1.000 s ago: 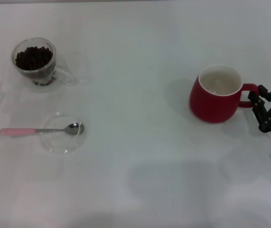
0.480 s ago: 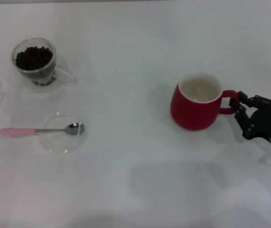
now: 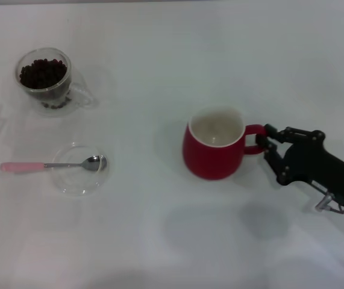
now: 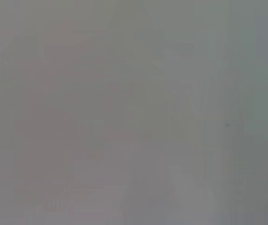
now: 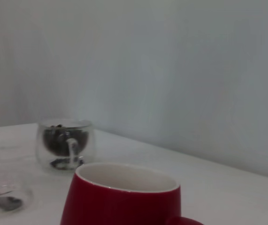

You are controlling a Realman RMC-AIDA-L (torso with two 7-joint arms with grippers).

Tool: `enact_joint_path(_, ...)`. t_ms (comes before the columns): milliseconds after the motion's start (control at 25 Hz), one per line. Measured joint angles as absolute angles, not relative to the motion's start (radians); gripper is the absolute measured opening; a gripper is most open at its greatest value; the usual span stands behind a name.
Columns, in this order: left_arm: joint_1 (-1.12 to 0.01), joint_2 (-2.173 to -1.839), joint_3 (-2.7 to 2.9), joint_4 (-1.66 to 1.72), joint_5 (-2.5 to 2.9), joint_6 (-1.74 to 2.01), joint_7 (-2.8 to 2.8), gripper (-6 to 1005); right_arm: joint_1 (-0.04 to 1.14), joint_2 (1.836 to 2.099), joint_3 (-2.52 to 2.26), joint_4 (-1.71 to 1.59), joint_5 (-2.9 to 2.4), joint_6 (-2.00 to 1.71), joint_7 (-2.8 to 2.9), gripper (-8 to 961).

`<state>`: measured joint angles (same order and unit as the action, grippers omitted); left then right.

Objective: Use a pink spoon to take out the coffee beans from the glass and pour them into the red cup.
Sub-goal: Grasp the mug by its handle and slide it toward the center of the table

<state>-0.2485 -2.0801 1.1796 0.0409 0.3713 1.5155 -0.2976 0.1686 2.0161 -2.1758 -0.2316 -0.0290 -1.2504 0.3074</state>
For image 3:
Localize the red mug white inside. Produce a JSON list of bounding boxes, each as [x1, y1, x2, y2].
[[182, 107, 267, 181]]

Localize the pink handled metal spoon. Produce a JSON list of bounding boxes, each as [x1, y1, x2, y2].
[[0, 155, 108, 175]]

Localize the clear glass saucer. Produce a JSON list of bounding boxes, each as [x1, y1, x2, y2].
[[51, 141, 111, 197]]

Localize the clear glass cup with handle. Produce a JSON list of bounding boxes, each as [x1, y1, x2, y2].
[[15, 48, 97, 117]]

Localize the dark coffee beans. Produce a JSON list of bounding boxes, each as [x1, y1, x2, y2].
[[19, 58, 72, 111]]

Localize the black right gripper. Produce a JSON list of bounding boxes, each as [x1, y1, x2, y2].
[[255, 123, 344, 208]]

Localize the right wrist cable with bracket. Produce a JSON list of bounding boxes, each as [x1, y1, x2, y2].
[[314, 192, 344, 215]]

